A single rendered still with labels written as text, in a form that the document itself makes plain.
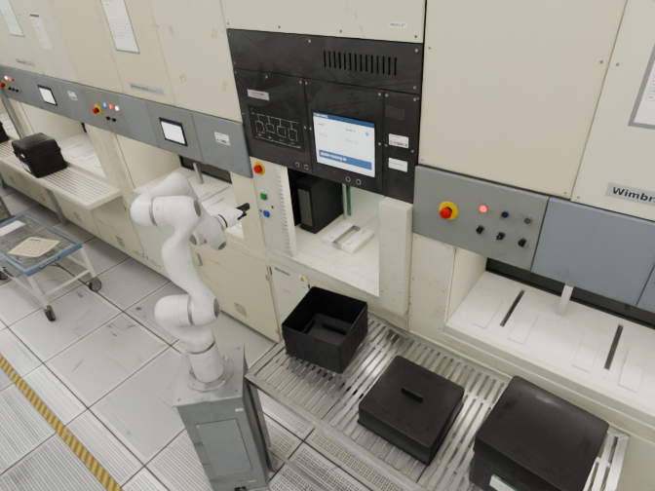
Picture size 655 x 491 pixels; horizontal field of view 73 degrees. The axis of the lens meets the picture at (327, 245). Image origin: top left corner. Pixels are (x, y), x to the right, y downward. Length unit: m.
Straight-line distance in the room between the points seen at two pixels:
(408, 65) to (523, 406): 1.11
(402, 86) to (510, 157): 0.41
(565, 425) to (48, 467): 2.54
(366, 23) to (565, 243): 0.92
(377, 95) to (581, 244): 0.79
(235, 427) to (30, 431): 1.53
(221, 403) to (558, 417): 1.22
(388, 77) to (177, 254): 0.92
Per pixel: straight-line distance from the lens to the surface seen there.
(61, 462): 3.03
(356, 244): 2.33
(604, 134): 1.38
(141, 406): 3.04
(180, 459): 2.74
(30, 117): 4.71
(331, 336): 2.02
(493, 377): 1.95
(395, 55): 1.53
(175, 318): 1.72
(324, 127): 1.78
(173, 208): 1.55
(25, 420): 3.35
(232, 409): 1.98
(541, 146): 1.43
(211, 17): 2.08
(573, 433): 1.57
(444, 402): 1.71
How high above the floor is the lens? 2.24
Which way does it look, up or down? 35 degrees down
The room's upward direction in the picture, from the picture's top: 5 degrees counter-clockwise
